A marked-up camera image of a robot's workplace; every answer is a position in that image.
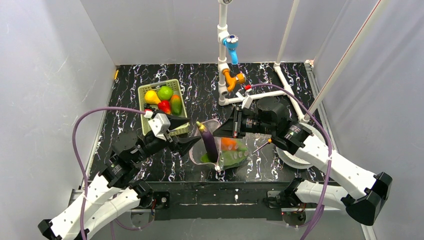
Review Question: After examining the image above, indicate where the red pepper toy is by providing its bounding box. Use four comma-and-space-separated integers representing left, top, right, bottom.
157, 100, 172, 115

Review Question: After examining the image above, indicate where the orange toy fruit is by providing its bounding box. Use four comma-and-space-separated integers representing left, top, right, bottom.
220, 137, 239, 151

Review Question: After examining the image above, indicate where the orange green mango toy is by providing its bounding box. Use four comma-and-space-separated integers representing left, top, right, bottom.
169, 94, 183, 116

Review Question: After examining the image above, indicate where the clear zip top bag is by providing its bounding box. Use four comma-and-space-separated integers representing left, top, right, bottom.
189, 119, 250, 172

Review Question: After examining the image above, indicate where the purple eggplant toy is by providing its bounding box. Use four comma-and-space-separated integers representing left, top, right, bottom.
196, 121, 219, 163

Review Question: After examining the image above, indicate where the green plastic basket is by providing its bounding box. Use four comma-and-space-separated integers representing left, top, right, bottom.
138, 79, 188, 118

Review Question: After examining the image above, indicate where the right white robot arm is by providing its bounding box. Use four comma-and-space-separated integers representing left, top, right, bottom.
213, 97, 393, 226

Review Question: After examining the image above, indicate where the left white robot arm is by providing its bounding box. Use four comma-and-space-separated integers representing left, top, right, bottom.
38, 110, 200, 240

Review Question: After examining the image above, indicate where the yellow pear toy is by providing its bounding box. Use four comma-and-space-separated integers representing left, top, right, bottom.
144, 90, 161, 105

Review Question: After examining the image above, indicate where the orange faucet valve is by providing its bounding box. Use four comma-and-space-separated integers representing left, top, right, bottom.
221, 68, 246, 92

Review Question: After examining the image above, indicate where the white round perforated plate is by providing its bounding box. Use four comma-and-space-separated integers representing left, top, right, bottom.
275, 122, 327, 170

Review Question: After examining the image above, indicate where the green lime toy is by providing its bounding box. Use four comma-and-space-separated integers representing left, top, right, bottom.
157, 85, 174, 101

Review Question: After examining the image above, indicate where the blue faucet valve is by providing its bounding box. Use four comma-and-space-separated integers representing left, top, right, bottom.
222, 34, 239, 65

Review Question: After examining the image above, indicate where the yellow handled screwdriver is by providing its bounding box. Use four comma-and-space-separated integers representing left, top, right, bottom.
252, 138, 272, 154

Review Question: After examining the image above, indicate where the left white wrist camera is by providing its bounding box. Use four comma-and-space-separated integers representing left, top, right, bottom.
144, 109, 171, 141

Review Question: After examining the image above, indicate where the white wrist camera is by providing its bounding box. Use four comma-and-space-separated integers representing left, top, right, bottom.
144, 109, 171, 141
236, 84, 253, 109

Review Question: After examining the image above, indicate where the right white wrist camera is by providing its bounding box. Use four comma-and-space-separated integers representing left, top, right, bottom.
236, 84, 253, 109

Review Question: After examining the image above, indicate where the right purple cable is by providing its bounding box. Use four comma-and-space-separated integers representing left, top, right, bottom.
245, 83, 333, 240

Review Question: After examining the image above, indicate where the purple cable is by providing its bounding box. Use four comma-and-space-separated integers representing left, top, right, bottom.
72, 106, 154, 240
245, 83, 333, 240

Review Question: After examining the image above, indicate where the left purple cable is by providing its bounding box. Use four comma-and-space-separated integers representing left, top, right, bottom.
72, 106, 154, 240

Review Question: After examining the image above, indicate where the white pvc pipe frame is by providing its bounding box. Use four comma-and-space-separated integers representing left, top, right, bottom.
216, 0, 392, 123

